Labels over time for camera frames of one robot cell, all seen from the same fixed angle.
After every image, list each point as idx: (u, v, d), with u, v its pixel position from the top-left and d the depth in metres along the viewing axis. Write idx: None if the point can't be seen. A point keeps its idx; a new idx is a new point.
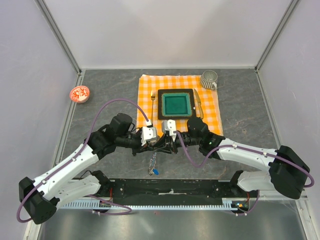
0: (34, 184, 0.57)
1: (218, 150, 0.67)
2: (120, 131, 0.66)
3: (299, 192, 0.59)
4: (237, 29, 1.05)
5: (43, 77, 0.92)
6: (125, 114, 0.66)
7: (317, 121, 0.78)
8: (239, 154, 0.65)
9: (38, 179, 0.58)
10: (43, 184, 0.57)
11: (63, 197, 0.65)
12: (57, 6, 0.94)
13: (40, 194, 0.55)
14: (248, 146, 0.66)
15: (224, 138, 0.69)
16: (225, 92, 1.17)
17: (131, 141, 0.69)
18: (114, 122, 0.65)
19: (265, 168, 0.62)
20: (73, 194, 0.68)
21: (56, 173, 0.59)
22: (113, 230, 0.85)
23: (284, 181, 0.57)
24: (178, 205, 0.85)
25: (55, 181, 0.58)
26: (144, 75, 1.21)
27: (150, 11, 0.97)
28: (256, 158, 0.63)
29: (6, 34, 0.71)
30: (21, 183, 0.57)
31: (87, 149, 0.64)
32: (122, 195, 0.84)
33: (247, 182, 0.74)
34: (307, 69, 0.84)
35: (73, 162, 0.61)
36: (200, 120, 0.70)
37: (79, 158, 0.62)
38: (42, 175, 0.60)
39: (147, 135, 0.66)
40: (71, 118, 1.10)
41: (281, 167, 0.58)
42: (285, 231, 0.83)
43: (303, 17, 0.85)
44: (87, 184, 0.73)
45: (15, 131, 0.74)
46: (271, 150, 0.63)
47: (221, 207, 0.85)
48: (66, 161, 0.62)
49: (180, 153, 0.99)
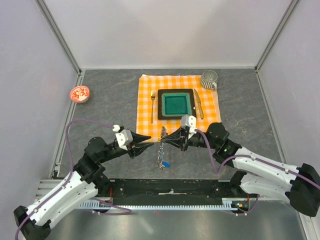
0: (27, 212, 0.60)
1: (233, 159, 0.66)
2: (101, 153, 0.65)
3: (316, 211, 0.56)
4: (237, 29, 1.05)
5: (43, 77, 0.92)
6: (97, 137, 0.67)
7: (317, 121, 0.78)
8: (257, 167, 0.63)
9: (31, 207, 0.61)
10: (35, 212, 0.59)
11: (54, 216, 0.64)
12: (57, 6, 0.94)
13: (33, 222, 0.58)
14: (267, 159, 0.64)
15: (240, 146, 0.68)
16: (225, 92, 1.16)
17: (117, 150, 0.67)
18: (88, 151, 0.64)
19: (286, 185, 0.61)
20: (65, 210, 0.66)
21: (48, 201, 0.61)
22: (113, 230, 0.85)
23: (304, 201, 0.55)
24: (178, 205, 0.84)
25: (46, 209, 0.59)
26: (144, 75, 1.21)
27: (150, 11, 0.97)
28: (276, 174, 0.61)
29: (6, 33, 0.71)
30: (16, 211, 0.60)
31: (75, 176, 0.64)
32: (122, 195, 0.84)
33: (251, 185, 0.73)
34: (307, 69, 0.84)
35: (62, 190, 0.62)
36: (222, 127, 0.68)
37: (68, 186, 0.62)
38: (34, 204, 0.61)
39: (120, 142, 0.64)
40: (71, 119, 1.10)
41: (302, 186, 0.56)
42: (285, 231, 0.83)
43: (303, 17, 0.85)
44: (79, 195, 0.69)
45: (15, 131, 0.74)
46: (293, 167, 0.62)
47: (221, 207, 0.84)
48: (57, 188, 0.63)
49: (180, 153, 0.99)
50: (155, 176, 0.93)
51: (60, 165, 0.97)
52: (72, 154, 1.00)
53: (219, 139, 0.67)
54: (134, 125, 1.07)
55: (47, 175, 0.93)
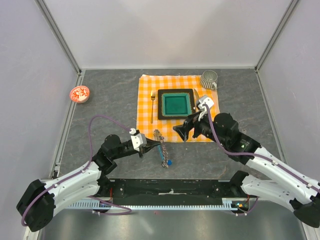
0: (46, 186, 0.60)
1: (250, 158, 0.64)
2: (115, 150, 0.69)
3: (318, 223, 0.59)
4: (238, 29, 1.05)
5: (43, 77, 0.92)
6: (112, 135, 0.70)
7: (317, 121, 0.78)
8: (275, 172, 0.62)
9: (49, 182, 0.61)
10: (55, 187, 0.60)
11: (59, 203, 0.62)
12: (57, 5, 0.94)
13: (51, 196, 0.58)
14: (289, 169, 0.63)
15: (260, 146, 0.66)
16: (225, 92, 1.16)
17: (129, 149, 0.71)
18: (105, 147, 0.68)
19: (302, 198, 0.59)
20: (69, 200, 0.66)
21: (67, 180, 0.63)
22: (113, 230, 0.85)
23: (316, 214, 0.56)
24: (178, 205, 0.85)
25: (64, 186, 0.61)
26: (144, 75, 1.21)
27: (150, 11, 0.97)
28: (296, 185, 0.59)
29: (6, 33, 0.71)
30: (30, 185, 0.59)
31: (93, 165, 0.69)
32: (122, 195, 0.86)
33: (253, 188, 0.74)
34: (307, 69, 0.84)
35: (81, 173, 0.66)
36: (230, 118, 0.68)
37: (87, 171, 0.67)
38: (52, 180, 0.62)
39: (135, 144, 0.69)
40: (71, 119, 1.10)
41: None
42: (286, 232, 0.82)
43: (303, 17, 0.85)
44: (83, 187, 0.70)
45: (14, 131, 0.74)
46: (315, 182, 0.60)
47: (221, 207, 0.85)
48: (75, 172, 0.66)
49: (180, 153, 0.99)
50: (156, 176, 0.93)
51: (60, 164, 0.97)
52: (72, 154, 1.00)
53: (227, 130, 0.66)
54: (134, 125, 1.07)
55: (47, 175, 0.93)
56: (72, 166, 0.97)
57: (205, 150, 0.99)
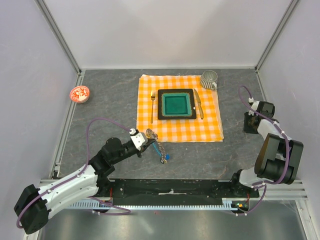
0: (40, 191, 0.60)
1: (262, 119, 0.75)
2: (115, 153, 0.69)
3: (263, 166, 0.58)
4: (238, 30, 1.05)
5: (43, 76, 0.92)
6: (112, 138, 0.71)
7: (317, 121, 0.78)
8: (268, 126, 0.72)
9: (43, 187, 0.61)
10: (48, 192, 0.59)
11: (55, 207, 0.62)
12: (57, 5, 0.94)
13: (43, 202, 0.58)
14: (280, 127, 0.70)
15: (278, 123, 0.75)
16: (225, 92, 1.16)
17: (130, 150, 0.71)
18: (105, 149, 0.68)
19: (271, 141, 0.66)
20: (65, 203, 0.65)
21: (60, 185, 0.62)
22: (113, 230, 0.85)
23: (266, 147, 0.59)
24: (178, 205, 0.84)
25: (58, 192, 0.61)
26: (144, 75, 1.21)
27: (150, 11, 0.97)
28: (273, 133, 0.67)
29: (6, 33, 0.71)
30: (25, 189, 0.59)
31: (89, 169, 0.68)
32: (122, 195, 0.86)
33: (246, 172, 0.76)
34: (307, 69, 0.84)
35: (77, 178, 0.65)
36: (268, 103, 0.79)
37: (82, 175, 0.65)
38: (47, 185, 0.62)
39: (137, 143, 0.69)
40: (71, 119, 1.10)
41: (278, 141, 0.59)
42: (285, 232, 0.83)
43: (303, 17, 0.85)
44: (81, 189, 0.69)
45: (14, 131, 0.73)
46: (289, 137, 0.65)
47: (221, 207, 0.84)
48: (70, 176, 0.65)
49: (180, 153, 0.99)
50: (156, 176, 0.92)
51: (60, 164, 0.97)
52: (72, 154, 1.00)
53: (260, 104, 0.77)
54: (134, 125, 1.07)
55: (47, 175, 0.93)
56: (72, 166, 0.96)
57: (205, 150, 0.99)
